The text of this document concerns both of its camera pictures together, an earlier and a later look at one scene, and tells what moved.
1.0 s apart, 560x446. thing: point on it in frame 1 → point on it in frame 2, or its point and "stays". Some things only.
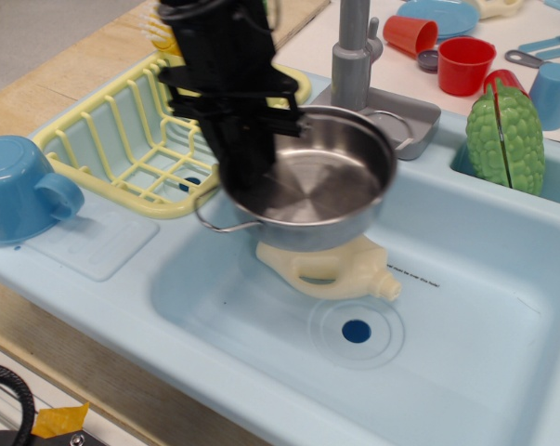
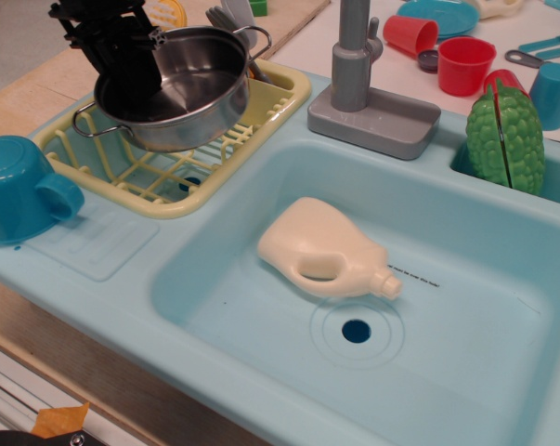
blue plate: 452,18 stays
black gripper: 228,70 → 121,42
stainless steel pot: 329,183 → 204,85
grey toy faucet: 411,124 stays
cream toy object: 498,7 stays
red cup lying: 410,36 stays
